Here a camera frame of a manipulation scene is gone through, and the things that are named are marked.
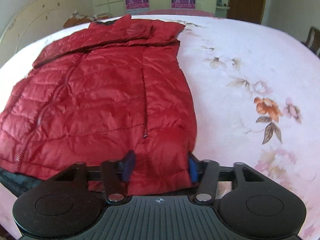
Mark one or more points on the orange striped folded cloth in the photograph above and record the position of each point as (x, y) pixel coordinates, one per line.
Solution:
(78, 19)

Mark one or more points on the wooden chair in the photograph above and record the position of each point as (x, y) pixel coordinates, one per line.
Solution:
(313, 41)

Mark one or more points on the white floral bed quilt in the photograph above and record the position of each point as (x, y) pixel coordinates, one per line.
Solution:
(255, 93)

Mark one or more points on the brown wooden door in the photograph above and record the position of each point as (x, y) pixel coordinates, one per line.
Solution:
(246, 10)

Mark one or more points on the pink bed sheet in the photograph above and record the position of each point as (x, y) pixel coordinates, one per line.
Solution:
(186, 12)

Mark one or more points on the cream arched headboard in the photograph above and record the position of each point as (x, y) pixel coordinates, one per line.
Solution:
(37, 20)

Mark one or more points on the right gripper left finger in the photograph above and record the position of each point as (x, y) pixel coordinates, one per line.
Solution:
(115, 176)

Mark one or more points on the red quilted puffer jacket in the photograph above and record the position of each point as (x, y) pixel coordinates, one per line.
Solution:
(98, 94)

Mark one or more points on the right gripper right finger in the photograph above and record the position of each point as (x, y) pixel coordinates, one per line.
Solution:
(205, 174)

